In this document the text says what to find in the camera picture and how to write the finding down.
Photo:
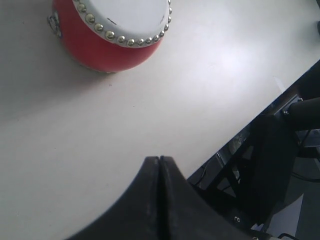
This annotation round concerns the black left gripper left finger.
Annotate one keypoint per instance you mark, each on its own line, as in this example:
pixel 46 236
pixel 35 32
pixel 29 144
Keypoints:
pixel 134 216

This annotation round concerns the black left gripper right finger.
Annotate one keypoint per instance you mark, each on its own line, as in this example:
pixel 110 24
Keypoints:
pixel 183 214

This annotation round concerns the red small drum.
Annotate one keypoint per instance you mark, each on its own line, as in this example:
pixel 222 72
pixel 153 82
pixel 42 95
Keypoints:
pixel 110 36

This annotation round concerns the black table frame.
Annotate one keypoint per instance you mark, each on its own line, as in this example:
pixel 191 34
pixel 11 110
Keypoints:
pixel 247 180

